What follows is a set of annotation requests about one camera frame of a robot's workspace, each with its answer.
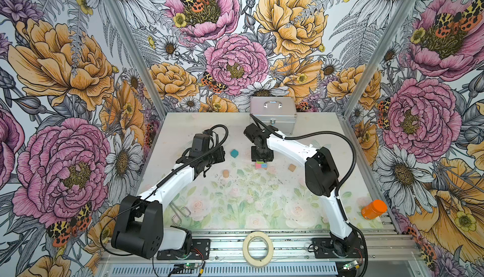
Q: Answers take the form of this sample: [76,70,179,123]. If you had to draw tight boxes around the teal wood cube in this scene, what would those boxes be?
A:
[230,149,239,158]

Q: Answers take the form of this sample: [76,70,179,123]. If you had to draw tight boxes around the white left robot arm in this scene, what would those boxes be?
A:
[110,125,229,259]

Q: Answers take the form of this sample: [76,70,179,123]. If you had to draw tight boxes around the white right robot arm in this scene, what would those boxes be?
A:
[244,123,359,258]

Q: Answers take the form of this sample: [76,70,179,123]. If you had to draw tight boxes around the silver aluminium first aid case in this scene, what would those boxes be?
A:
[250,96,297,135]

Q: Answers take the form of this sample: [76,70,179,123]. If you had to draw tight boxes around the metal scissors tongs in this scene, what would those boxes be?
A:
[169,202,191,227]

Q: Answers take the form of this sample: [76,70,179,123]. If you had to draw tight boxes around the masking tape roll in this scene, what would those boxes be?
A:
[242,231,274,268]

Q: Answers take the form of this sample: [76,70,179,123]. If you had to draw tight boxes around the orange pill bottle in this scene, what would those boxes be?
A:
[361,200,388,220]

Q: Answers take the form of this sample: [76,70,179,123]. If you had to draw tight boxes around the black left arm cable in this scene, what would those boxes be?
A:
[99,124,229,257]

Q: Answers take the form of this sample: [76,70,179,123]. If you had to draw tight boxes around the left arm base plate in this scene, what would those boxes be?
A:
[156,239,211,261]

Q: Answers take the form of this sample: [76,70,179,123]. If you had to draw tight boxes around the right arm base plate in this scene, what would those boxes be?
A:
[308,237,367,259]

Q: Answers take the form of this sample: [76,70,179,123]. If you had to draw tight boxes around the aluminium corner frame post left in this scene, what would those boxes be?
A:
[102,0,167,121]

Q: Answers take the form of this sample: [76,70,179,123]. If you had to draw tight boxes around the aluminium corner frame post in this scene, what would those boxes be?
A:
[342,0,417,119]
[102,0,167,121]

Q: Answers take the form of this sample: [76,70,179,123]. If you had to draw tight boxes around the aluminium corner frame post right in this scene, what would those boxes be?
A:
[342,0,417,119]

